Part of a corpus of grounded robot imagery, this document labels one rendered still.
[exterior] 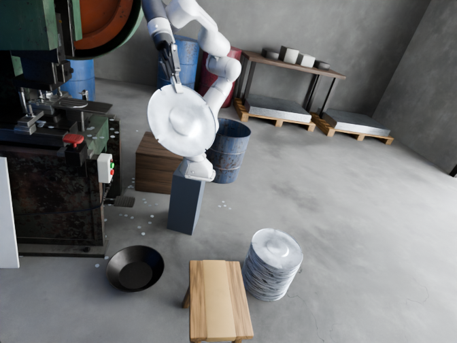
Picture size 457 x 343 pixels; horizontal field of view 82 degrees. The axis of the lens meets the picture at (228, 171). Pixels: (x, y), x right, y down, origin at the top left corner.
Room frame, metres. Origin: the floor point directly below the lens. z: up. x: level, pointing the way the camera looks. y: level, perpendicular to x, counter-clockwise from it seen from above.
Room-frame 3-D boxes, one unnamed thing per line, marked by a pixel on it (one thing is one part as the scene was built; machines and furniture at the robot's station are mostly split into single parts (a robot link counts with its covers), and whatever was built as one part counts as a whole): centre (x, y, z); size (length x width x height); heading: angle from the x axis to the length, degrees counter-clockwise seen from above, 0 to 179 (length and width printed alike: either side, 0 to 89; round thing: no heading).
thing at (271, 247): (1.07, -0.36, 0.28); 0.29 x 0.29 x 0.01
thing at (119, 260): (0.90, 0.37, 0.04); 0.30 x 0.30 x 0.07
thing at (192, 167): (1.38, 0.19, 0.52); 0.22 x 0.19 x 0.14; 88
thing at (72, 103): (1.24, 0.80, 0.72); 0.25 x 0.14 x 0.14; 105
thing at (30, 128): (1.03, 0.93, 0.76); 0.17 x 0.06 x 0.10; 15
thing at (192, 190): (1.38, 0.23, 0.23); 0.18 x 0.18 x 0.45; 88
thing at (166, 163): (1.83, 0.53, 0.18); 0.40 x 0.38 x 0.35; 101
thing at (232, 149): (2.17, 0.09, 0.24); 0.42 x 0.42 x 0.48
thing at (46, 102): (1.19, 0.97, 0.76); 0.15 x 0.09 x 0.05; 15
